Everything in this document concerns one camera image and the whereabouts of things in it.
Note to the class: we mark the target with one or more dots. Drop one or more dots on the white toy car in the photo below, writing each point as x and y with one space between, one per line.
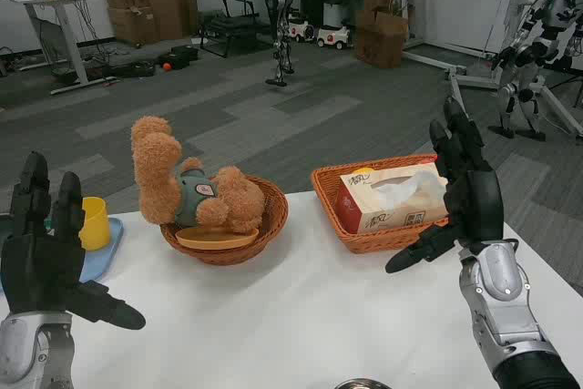
333 37
300 30

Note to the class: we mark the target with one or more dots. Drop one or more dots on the orange plastic plate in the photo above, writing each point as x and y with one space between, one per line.
214 239

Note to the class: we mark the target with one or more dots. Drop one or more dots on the brown teddy bear plush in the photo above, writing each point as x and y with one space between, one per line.
155 170

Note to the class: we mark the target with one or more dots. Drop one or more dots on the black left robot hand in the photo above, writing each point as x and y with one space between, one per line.
41 266

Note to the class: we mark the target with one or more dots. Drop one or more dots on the silver humanoid robot on stand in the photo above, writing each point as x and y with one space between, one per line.
551 11

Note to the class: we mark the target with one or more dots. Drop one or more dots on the small yellow item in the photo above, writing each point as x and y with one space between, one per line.
364 171

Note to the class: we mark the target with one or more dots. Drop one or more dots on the rectangular wicker basket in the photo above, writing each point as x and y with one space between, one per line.
364 243

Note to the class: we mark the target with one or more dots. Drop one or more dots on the black metal bench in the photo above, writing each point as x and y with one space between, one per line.
237 27

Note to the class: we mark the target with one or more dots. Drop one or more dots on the shiny steel bowl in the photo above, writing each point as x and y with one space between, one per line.
357 384

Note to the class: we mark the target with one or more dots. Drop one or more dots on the black floor case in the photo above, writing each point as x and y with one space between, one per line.
180 56
132 69

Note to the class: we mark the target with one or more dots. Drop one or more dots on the green plastic plate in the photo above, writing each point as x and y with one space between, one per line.
47 225

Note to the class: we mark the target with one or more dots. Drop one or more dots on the round wicker basket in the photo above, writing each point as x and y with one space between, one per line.
228 256

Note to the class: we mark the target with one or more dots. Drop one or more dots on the white metal stand frame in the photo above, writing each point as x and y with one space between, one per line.
473 81

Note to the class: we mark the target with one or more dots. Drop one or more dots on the white standing desk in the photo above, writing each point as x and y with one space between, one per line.
68 38

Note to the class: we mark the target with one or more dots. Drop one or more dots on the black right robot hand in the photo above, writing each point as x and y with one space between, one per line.
476 207

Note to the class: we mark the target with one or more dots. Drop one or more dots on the light blue plastic tray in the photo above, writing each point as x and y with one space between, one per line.
102 263

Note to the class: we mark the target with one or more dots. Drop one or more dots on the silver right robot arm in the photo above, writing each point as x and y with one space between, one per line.
505 302

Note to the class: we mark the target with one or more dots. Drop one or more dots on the yellow plastic cup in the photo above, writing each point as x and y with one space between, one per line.
96 225

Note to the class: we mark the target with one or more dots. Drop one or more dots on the slim standing humanoid robot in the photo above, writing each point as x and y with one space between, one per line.
278 2

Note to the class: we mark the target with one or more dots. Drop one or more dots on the red and beige tissue box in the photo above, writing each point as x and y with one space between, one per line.
387 218

